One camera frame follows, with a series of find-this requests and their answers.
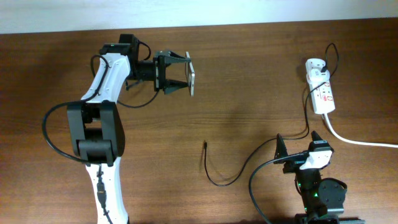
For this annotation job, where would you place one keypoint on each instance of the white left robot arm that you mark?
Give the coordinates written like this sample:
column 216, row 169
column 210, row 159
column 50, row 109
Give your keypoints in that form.
column 96, row 130

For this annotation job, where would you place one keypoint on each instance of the white charger adapter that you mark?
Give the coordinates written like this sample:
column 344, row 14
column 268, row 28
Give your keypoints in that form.
column 316, row 76

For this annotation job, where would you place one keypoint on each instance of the black Galaxy flip phone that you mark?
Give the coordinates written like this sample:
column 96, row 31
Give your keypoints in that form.
column 190, row 74

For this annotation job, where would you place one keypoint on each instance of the white power strip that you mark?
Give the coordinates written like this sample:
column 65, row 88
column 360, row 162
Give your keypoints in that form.
column 321, row 93

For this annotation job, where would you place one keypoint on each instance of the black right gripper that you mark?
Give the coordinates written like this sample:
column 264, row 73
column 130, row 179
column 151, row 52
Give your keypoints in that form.
column 292, row 165

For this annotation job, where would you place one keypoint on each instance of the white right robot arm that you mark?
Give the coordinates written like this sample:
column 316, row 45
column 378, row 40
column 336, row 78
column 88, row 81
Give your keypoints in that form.
column 322, row 198

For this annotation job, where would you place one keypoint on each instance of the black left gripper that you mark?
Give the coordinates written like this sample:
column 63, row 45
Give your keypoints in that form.
column 159, row 70

